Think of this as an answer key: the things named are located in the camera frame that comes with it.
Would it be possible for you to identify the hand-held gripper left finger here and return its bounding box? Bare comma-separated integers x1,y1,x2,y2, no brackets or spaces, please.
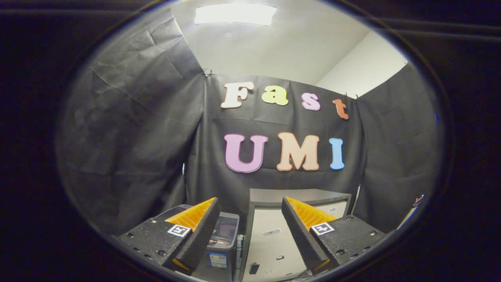
117,197,220,275

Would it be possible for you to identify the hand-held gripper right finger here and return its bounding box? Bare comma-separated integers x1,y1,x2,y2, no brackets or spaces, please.
281,196,386,275

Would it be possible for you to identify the dark grey washing machine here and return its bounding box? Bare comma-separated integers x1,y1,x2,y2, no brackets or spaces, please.
155,204,240,282

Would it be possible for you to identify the white cabinet with dark top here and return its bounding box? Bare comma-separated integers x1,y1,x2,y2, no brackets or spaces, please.
241,188,352,282

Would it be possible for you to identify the beige curved object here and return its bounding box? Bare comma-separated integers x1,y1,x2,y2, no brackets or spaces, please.
397,206,418,230

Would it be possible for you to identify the black backdrop cloth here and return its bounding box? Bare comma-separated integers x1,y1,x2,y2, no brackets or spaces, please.
57,8,445,235

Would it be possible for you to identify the grey washer hose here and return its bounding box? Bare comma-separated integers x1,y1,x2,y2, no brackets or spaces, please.
235,234,244,275

